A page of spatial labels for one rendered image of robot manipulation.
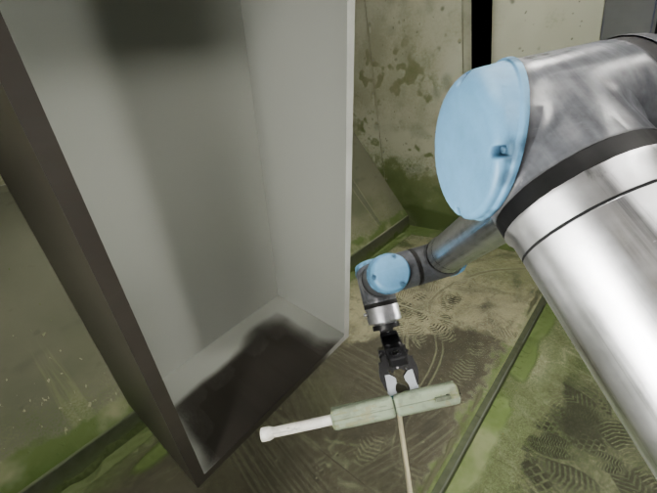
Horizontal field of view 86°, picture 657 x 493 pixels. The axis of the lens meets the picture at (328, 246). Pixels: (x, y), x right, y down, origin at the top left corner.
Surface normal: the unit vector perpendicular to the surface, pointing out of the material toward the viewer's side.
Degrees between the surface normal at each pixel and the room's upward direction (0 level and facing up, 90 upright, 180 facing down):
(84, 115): 102
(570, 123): 44
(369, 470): 0
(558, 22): 90
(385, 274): 53
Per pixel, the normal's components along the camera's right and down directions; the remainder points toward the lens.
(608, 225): -0.62, -0.19
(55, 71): 0.77, 0.33
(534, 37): -0.66, 0.43
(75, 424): 0.51, -0.33
